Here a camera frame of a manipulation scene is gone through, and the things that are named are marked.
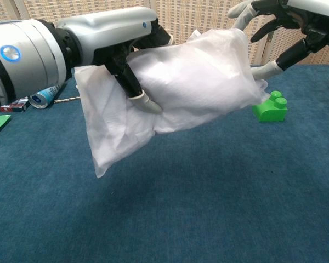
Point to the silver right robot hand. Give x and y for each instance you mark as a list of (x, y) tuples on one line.
[(315, 24)]

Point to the woven rattan folding screen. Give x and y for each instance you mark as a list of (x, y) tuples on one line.
[(194, 16)]

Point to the dark metal screen hinge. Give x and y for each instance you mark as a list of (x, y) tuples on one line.
[(270, 37)]

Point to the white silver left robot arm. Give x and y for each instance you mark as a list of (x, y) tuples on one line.
[(30, 60)]

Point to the dark red black box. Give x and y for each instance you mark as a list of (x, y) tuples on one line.
[(16, 105)]

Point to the light blue drink can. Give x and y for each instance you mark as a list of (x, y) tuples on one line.
[(41, 98)]

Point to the green toy building block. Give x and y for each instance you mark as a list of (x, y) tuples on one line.
[(271, 112)]

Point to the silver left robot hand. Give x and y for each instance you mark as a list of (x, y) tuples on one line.
[(104, 33)]

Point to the blue felt table cover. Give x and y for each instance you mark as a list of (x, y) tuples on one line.
[(164, 219)]

